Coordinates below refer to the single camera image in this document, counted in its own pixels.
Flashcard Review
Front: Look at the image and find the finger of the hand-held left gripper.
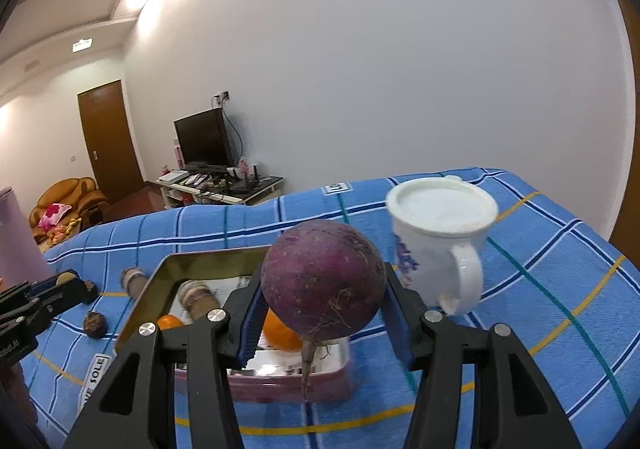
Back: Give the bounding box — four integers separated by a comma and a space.
27, 276, 87, 330
0, 273, 65, 310

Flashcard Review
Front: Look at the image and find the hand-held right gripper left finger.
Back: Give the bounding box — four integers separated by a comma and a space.
62, 274, 273, 449

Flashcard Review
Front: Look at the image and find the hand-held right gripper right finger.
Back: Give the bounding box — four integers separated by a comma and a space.
382, 264, 583, 449

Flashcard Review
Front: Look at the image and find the brown taro chunk front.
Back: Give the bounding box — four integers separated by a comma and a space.
179, 280, 223, 325

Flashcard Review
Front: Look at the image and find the pink tin box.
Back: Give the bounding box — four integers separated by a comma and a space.
114, 245, 353, 402

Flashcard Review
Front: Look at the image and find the purple round turnip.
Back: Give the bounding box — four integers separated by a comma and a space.
261, 222, 388, 402

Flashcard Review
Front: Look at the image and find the person's left forearm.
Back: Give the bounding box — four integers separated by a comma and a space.
0, 361, 48, 449

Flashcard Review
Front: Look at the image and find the printed paper leaflet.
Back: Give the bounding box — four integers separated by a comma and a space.
175, 274, 346, 377

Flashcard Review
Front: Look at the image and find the colourful toys heap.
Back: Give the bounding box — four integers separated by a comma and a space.
46, 218, 82, 244

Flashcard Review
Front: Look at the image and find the lilac electric kettle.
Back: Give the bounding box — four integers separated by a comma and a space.
0, 186, 53, 290

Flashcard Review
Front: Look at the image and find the pink floral cushion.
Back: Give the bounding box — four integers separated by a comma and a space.
40, 203, 72, 230

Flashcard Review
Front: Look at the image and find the brown leather sofa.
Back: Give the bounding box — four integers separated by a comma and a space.
29, 176, 110, 242

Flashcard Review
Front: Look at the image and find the white floral cup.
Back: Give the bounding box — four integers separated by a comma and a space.
385, 176, 499, 317

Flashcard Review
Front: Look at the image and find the white television stand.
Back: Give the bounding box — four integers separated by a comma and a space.
155, 169, 285, 210

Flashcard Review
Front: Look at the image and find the blue plaid blanket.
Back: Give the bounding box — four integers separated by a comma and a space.
17, 168, 640, 449

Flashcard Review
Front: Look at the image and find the black router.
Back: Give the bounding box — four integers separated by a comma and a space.
227, 164, 266, 192

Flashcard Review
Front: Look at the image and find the brown wooden door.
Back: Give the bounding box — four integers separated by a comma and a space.
77, 79, 146, 202

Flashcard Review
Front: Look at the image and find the black television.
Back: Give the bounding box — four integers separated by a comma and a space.
174, 108, 236, 167

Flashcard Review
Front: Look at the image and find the black television cable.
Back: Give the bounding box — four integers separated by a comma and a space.
222, 106, 244, 165

